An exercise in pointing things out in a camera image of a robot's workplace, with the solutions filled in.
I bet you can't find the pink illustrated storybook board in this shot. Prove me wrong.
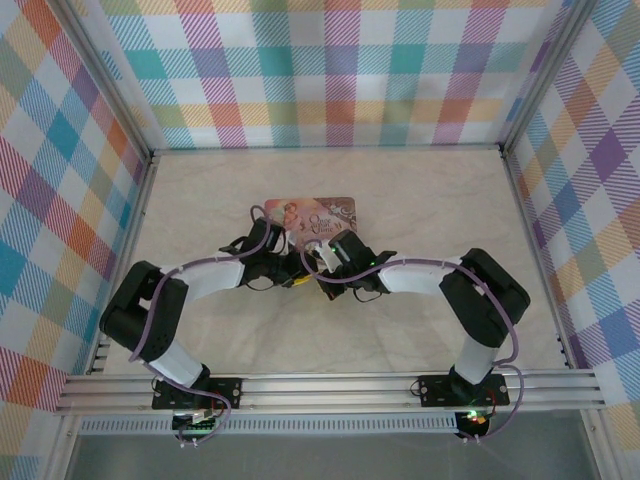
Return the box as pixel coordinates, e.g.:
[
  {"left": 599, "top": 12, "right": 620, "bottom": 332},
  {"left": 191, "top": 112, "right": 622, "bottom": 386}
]
[{"left": 263, "top": 196, "right": 358, "bottom": 251}]

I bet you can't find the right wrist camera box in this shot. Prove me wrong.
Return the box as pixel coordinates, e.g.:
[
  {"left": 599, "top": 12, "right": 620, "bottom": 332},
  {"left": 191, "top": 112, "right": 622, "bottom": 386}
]
[{"left": 312, "top": 242, "right": 341, "bottom": 274}]

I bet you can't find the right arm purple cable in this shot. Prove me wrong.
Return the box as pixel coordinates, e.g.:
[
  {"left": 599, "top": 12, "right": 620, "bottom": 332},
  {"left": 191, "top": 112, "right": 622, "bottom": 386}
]
[{"left": 302, "top": 238, "right": 526, "bottom": 446}]

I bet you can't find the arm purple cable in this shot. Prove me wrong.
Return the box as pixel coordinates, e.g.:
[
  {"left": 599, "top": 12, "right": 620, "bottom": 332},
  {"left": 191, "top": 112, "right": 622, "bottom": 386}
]
[
  {"left": 302, "top": 238, "right": 526, "bottom": 446},
  {"left": 130, "top": 204, "right": 294, "bottom": 449}
]

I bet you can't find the aluminium mounting rail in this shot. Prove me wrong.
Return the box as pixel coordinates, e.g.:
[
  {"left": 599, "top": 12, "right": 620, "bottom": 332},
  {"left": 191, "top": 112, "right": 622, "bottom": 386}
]
[{"left": 54, "top": 369, "right": 605, "bottom": 415}]

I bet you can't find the aluminium table end rail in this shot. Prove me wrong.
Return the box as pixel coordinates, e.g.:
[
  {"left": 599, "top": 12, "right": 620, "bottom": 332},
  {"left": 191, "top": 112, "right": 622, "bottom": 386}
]
[{"left": 149, "top": 143, "right": 506, "bottom": 156}]

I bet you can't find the slotted grey cable duct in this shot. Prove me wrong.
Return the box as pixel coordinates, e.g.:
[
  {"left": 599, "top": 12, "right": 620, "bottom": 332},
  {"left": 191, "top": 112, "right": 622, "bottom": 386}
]
[{"left": 79, "top": 415, "right": 459, "bottom": 435}]

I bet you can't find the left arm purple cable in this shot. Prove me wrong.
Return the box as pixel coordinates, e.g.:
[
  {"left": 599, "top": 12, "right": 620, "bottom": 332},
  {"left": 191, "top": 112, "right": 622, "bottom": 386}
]
[{"left": 130, "top": 204, "right": 294, "bottom": 449}]

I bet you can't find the aluminium frame post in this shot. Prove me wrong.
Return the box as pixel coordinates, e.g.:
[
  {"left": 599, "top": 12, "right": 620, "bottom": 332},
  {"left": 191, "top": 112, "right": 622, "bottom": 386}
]
[
  {"left": 499, "top": 0, "right": 601, "bottom": 156},
  {"left": 49, "top": 0, "right": 156, "bottom": 159}
]

